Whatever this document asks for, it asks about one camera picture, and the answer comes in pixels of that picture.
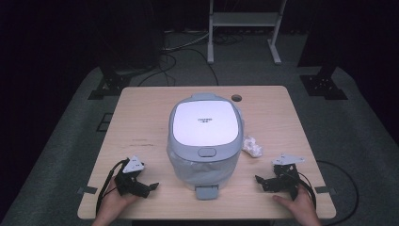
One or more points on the white metal stand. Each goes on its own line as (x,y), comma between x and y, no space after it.
(244,19)

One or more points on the person's left hand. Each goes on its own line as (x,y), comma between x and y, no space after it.
(113,201)

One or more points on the grey pedal bin white lid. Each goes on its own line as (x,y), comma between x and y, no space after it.
(204,125)

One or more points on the black metal stand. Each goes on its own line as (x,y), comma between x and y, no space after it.
(109,84)
(323,84)

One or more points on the dark floor socket panel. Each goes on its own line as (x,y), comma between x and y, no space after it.
(104,122)

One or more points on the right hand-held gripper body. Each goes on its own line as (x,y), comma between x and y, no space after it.
(287,175)

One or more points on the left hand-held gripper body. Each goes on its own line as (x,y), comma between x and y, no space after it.
(128,183)

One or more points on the white paper ball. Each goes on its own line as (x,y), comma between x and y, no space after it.
(252,147)

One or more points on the person's right hand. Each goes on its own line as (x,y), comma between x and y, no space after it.
(298,205)

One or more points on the clear plastic bin liner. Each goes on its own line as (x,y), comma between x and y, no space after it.
(200,172)

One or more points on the grey tape piece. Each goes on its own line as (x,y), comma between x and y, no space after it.
(324,190)
(87,190)

